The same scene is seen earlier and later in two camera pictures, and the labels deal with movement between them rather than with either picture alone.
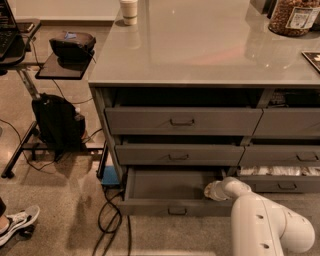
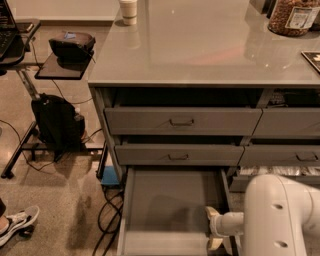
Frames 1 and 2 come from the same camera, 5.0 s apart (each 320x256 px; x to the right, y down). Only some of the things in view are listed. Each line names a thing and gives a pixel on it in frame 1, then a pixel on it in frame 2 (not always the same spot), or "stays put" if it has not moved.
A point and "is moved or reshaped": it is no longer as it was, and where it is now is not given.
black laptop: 8,28 stays put
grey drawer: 169,191 is moved or reshaped
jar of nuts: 293,18 stays put
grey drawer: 178,155 stays put
